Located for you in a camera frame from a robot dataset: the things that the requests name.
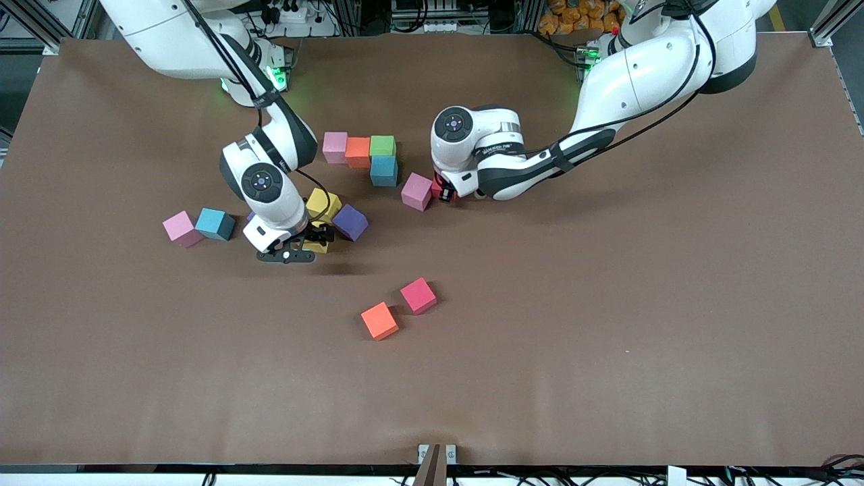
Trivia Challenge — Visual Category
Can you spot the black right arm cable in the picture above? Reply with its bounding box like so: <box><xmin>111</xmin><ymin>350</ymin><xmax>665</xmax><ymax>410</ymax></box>
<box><xmin>182</xmin><ymin>0</ymin><xmax>333</xmax><ymax>230</ymax></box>

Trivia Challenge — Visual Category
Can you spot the blue foam cube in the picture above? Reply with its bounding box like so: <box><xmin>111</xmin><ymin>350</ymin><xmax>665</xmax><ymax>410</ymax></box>
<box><xmin>369</xmin><ymin>155</ymin><xmax>399</xmax><ymax>188</ymax></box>
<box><xmin>194</xmin><ymin>208</ymin><xmax>237</xmax><ymax>242</ymax></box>

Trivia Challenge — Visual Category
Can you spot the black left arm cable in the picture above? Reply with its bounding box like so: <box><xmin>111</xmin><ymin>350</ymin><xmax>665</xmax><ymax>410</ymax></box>
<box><xmin>520</xmin><ymin>0</ymin><xmax>706</xmax><ymax>159</ymax></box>

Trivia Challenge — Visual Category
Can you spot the aluminium frame post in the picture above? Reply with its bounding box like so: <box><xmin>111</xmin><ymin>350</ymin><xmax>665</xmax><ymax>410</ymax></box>
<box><xmin>412</xmin><ymin>443</ymin><xmax>449</xmax><ymax>486</ymax></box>

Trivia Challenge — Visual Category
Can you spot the white power strip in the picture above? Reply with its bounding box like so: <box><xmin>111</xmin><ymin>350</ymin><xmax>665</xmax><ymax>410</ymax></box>
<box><xmin>260</xmin><ymin>2</ymin><xmax>313</xmax><ymax>25</ymax></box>
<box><xmin>403</xmin><ymin>20</ymin><xmax>468</xmax><ymax>34</ymax></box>

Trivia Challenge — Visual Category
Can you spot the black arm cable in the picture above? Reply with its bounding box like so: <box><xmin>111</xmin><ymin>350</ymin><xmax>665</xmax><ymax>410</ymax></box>
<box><xmin>520</xmin><ymin>0</ymin><xmax>706</xmax><ymax>159</ymax></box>
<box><xmin>182</xmin><ymin>0</ymin><xmax>333</xmax><ymax>230</ymax></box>

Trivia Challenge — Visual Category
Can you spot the orange crumpled bag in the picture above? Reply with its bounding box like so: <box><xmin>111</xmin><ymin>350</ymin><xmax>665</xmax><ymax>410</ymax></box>
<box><xmin>538</xmin><ymin>0</ymin><xmax>625</xmax><ymax>36</ymax></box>

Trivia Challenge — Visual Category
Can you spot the white metal bracket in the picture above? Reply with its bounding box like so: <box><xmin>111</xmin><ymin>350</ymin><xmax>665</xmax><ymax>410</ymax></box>
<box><xmin>418</xmin><ymin>443</ymin><xmax>457</xmax><ymax>465</ymax></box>

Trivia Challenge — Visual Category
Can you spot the pink foam cube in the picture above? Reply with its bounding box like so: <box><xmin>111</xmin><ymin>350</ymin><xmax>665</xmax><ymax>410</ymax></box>
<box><xmin>162</xmin><ymin>210</ymin><xmax>205</xmax><ymax>248</ymax></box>
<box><xmin>322</xmin><ymin>132</ymin><xmax>349</xmax><ymax>165</ymax></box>
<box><xmin>401</xmin><ymin>173</ymin><xmax>433</xmax><ymax>213</ymax></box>

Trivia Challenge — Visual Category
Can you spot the black floor cable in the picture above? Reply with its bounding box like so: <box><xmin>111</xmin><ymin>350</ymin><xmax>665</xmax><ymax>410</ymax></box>
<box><xmin>803</xmin><ymin>454</ymin><xmax>864</xmax><ymax>483</ymax></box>

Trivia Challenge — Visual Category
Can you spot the aluminium frame profile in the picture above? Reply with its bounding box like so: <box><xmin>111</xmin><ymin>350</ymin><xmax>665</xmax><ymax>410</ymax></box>
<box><xmin>0</xmin><ymin>0</ymin><xmax>102</xmax><ymax>56</ymax></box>
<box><xmin>808</xmin><ymin>0</ymin><xmax>864</xmax><ymax>48</ymax></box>

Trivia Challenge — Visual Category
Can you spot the table cover sheet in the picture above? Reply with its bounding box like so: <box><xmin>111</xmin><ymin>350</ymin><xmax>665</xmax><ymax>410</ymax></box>
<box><xmin>0</xmin><ymin>32</ymin><xmax>864</xmax><ymax>468</ymax></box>

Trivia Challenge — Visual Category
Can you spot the orange foam cube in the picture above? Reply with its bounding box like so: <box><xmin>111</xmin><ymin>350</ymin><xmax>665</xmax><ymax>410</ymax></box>
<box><xmin>360</xmin><ymin>301</ymin><xmax>400</xmax><ymax>342</ymax></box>
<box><xmin>345</xmin><ymin>136</ymin><xmax>372</xmax><ymax>169</ymax></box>

